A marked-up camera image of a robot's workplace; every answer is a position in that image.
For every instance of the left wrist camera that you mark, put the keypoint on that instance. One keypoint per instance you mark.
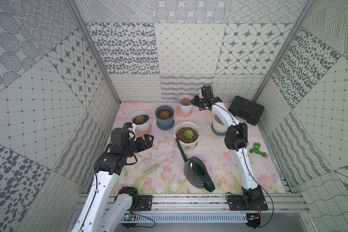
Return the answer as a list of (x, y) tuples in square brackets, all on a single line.
[(128, 126)]

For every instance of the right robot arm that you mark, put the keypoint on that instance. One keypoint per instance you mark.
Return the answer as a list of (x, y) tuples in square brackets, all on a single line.
[(236, 141)]

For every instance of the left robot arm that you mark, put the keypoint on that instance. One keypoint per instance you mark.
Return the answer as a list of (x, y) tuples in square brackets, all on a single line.
[(94, 216)]

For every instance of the white pot yellow-green succulent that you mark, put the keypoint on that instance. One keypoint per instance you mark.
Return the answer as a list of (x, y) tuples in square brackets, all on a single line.
[(141, 119)]

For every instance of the terracotta saucer rear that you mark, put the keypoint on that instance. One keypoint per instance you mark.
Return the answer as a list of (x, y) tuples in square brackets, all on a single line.
[(180, 114)]

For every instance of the large white pot green succulent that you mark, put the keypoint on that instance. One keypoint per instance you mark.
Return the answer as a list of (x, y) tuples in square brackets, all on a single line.
[(188, 135)]

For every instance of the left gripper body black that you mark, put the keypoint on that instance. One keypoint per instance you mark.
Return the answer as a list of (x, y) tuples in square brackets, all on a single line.
[(143, 142)]

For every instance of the blue-grey saucer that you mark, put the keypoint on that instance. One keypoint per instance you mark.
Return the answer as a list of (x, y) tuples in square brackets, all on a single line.
[(217, 133)]

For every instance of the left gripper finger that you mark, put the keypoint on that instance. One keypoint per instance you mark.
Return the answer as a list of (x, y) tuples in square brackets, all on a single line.
[(148, 139), (145, 145)]

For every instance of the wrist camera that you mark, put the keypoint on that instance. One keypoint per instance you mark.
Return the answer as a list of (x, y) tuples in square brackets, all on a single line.
[(128, 126), (207, 91)]

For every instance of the white pot brown soil succulent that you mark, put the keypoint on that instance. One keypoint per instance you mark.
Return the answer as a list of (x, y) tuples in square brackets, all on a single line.
[(218, 125)]

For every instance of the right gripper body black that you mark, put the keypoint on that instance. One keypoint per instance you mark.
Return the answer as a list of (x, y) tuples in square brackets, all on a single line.
[(202, 103)]

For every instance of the blue-grey pot red succulent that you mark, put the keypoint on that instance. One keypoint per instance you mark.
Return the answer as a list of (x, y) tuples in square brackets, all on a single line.
[(165, 117)]

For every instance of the terracotta saucer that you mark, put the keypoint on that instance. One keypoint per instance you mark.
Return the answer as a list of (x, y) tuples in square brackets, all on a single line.
[(180, 114), (141, 134)]

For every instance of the aluminium mounting rail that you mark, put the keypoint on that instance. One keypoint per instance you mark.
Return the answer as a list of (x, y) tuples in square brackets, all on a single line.
[(217, 203)]

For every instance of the small white pot reddish succulent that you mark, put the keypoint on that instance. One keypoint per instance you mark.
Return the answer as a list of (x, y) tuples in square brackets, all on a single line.
[(185, 104)]

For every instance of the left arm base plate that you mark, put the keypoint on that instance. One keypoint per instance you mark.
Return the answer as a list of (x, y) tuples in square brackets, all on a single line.
[(144, 203)]

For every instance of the black plastic tool case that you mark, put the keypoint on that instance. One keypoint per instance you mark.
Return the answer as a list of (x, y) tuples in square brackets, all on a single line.
[(246, 109)]

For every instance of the floral pink table mat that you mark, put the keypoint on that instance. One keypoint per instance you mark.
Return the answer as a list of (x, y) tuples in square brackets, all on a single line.
[(160, 169)]

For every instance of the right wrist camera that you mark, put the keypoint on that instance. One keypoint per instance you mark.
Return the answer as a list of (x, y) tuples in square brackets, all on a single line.
[(207, 91)]

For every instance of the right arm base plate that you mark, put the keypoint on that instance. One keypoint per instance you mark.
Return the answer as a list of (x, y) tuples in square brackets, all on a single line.
[(236, 203)]

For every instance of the small green circuit board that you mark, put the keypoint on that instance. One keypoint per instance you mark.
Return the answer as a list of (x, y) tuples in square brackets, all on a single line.
[(128, 221)]

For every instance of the dark green watering can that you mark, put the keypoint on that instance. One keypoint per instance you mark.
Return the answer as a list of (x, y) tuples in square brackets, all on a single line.
[(195, 171)]

